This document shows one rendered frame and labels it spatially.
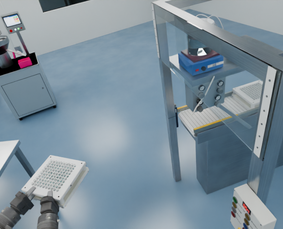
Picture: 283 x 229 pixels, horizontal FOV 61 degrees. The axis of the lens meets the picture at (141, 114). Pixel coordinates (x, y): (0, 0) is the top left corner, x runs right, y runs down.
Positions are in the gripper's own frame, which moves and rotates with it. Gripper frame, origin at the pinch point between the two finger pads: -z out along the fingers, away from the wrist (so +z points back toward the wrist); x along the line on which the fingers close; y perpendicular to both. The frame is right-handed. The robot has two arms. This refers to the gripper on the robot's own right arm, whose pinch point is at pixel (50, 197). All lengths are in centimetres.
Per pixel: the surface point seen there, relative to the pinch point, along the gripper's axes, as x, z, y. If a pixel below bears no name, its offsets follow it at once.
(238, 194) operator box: -6, 29, 80
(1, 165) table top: 18, -53, -46
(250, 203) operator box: -6, 34, 82
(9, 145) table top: 18, -74, -46
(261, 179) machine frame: -15, 31, 88
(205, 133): 25, -38, 96
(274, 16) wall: 85, -343, 368
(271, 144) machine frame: -33, 31, 89
